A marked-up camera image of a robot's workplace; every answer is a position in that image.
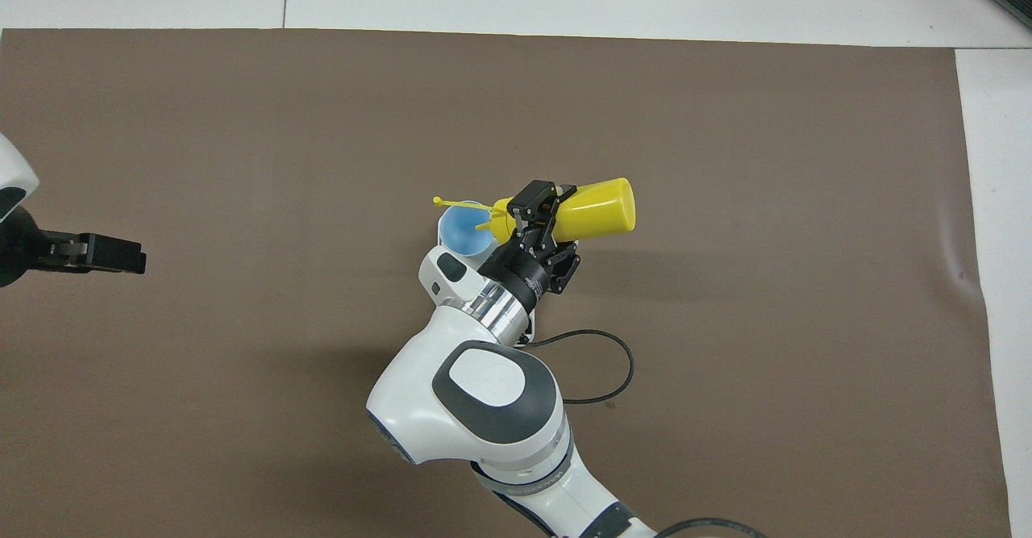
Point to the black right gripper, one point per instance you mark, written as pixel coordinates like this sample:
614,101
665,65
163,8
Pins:
516,276

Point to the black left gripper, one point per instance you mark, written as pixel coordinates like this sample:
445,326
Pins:
24,252

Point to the yellow squeeze bottle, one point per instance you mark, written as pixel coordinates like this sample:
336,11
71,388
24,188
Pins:
601,211

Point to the light blue plastic cup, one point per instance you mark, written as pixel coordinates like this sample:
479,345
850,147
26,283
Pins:
461,235

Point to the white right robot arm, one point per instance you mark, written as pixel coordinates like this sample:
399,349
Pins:
484,409

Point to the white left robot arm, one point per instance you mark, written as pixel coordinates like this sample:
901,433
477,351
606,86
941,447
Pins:
12,171

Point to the silver digital kitchen scale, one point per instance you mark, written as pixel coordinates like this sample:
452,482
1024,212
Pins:
530,330

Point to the brown paper mat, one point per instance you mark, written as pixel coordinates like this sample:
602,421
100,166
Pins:
242,118

